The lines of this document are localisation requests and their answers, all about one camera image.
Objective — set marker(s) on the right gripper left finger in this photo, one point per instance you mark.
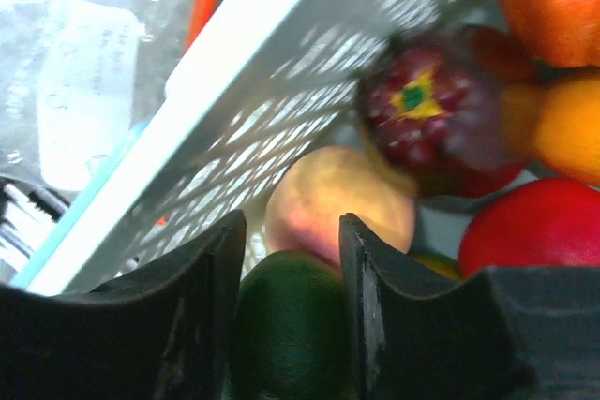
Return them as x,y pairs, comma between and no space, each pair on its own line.
158,332

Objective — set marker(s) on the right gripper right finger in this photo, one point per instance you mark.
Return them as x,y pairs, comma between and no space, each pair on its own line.
505,333

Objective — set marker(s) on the green toy avocado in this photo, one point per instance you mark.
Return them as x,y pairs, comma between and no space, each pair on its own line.
290,337

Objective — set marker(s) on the light blue plastic basket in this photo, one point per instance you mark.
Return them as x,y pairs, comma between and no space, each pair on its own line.
262,82

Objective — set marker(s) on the clear zip top bag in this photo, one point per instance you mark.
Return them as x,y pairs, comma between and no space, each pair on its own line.
78,77

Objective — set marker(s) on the pink toy peach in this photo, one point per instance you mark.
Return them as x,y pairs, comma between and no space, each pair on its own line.
304,210

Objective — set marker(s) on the yellow toy lemon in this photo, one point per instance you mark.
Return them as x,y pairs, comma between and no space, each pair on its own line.
556,123

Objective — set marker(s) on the orange toy fruit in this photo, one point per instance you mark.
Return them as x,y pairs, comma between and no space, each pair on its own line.
561,33

